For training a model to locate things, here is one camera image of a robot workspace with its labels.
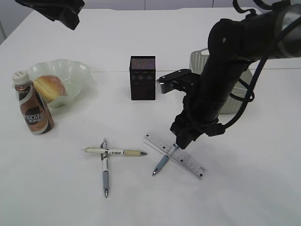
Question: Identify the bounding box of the green plastic woven basket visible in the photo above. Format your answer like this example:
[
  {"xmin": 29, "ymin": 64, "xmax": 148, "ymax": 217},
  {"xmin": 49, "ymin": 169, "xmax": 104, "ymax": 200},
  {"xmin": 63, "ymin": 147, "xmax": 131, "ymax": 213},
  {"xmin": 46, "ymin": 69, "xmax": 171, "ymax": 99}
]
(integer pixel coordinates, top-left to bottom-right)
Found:
[{"xmin": 189, "ymin": 48, "xmax": 253, "ymax": 114}]

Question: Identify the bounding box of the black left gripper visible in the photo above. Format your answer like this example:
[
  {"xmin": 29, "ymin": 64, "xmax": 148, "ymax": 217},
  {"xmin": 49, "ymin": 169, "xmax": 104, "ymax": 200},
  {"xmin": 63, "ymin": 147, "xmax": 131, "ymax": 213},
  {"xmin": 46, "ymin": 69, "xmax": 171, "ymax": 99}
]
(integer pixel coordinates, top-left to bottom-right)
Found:
[{"xmin": 15, "ymin": 0, "xmax": 85, "ymax": 30}]

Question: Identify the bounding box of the blue clip pen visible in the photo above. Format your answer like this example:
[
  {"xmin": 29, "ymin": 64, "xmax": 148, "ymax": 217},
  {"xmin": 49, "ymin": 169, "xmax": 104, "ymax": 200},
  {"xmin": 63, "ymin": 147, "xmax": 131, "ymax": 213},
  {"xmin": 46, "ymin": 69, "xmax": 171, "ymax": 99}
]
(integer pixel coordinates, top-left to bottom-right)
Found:
[{"xmin": 152, "ymin": 143, "xmax": 179, "ymax": 176}]

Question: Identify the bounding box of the green wavy glass plate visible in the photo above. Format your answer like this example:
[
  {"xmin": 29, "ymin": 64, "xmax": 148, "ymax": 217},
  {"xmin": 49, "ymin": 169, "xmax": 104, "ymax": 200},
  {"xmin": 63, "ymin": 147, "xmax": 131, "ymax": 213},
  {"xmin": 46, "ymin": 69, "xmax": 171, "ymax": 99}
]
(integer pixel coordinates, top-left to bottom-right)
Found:
[{"xmin": 27, "ymin": 59, "xmax": 93, "ymax": 108}]

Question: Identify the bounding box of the white grey-grip pen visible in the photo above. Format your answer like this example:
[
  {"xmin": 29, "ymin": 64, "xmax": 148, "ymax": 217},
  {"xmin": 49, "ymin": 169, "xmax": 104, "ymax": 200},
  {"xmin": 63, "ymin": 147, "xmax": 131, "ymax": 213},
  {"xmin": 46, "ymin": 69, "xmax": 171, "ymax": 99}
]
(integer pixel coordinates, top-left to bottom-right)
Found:
[{"xmin": 101, "ymin": 152, "xmax": 110, "ymax": 198}]

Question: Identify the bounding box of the brown coffee bottle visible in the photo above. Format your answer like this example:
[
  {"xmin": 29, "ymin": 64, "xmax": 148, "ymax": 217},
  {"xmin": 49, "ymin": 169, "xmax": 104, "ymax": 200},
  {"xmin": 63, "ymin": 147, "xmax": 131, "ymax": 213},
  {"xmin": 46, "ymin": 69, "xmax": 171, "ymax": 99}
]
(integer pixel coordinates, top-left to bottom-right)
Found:
[{"xmin": 12, "ymin": 71, "xmax": 54, "ymax": 135}]

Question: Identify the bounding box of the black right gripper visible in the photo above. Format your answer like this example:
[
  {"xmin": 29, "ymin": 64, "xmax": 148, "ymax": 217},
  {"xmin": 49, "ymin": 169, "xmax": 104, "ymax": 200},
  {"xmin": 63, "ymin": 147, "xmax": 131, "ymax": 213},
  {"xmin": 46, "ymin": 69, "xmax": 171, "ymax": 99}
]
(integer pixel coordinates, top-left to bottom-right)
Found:
[{"xmin": 170, "ymin": 114, "xmax": 223, "ymax": 149}]

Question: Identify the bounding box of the golden bread roll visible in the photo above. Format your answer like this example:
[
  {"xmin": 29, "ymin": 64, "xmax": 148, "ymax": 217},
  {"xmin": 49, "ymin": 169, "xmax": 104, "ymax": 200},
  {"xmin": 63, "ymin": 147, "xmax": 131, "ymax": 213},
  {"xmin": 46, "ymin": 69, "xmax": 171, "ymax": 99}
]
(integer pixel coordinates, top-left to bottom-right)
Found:
[{"xmin": 33, "ymin": 75, "xmax": 67, "ymax": 103}]

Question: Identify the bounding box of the clear plastic ruler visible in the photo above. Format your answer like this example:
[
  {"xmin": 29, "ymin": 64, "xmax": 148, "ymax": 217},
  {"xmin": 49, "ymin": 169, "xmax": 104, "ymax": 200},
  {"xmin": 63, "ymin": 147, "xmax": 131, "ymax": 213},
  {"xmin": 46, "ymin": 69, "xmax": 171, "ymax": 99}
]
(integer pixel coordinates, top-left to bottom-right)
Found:
[{"xmin": 144, "ymin": 132, "xmax": 207, "ymax": 179}]

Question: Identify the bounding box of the black mesh pen holder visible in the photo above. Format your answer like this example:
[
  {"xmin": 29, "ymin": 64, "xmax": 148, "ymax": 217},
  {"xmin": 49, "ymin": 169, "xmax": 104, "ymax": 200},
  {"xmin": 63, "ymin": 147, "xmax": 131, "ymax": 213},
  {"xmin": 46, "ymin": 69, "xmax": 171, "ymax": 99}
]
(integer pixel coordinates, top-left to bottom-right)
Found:
[{"xmin": 129, "ymin": 56, "xmax": 156, "ymax": 101}]

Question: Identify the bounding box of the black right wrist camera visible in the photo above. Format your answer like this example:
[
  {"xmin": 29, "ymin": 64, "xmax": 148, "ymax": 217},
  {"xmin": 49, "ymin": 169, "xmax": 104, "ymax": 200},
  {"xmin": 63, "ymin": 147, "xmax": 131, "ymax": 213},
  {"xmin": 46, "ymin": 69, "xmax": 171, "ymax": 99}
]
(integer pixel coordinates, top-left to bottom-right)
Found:
[{"xmin": 157, "ymin": 69, "xmax": 200, "ymax": 94}]

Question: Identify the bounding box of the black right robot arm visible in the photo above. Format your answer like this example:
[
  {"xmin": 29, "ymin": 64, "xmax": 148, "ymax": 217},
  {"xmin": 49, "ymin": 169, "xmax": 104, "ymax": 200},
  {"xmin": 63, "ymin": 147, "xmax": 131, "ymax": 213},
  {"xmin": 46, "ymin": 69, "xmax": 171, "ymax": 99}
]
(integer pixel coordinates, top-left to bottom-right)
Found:
[{"xmin": 170, "ymin": 0, "xmax": 301, "ymax": 149}]

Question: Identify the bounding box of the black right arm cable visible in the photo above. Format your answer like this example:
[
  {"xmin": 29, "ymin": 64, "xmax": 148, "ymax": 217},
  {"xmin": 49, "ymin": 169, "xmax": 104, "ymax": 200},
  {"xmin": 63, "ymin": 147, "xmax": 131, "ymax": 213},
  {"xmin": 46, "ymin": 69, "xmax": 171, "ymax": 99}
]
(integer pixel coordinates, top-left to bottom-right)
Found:
[{"xmin": 221, "ymin": 0, "xmax": 301, "ymax": 129}]

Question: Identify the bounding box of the white beige-grip pen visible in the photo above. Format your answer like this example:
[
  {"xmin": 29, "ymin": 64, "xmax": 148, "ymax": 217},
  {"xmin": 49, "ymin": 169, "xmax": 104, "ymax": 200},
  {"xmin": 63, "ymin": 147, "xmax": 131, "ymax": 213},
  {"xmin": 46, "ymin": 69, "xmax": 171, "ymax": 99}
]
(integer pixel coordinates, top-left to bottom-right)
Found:
[{"xmin": 81, "ymin": 147, "xmax": 147, "ymax": 156}]

